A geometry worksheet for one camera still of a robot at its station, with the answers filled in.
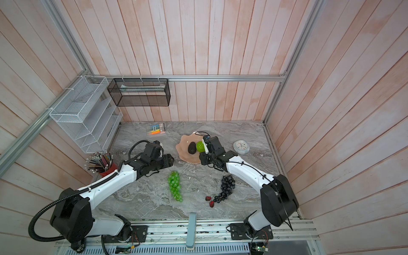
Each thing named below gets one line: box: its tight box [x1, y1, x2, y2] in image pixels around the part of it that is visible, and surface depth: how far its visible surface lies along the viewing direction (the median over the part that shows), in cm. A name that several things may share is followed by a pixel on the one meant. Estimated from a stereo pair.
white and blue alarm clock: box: [232, 139, 251, 156], surface depth 106 cm
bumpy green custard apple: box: [196, 140, 206, 153], surface depth 100 cm
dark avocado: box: [188, 141, 197, 155], surface depth 103 cm
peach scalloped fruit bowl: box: [175, 133, 192, 164], surface depth 105 cm
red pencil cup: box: [98, 162, 118, 178], surface depth 85 cm
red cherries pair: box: [205, 193, 216, 208], surface depth 85 cm
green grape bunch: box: [167, 170, 184, 203], surface depth 86 cm
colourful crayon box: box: [147, 123, 166, 135], surface depth 117 cm
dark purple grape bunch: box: [213, 174, 236, 204], surface depth 85 cm
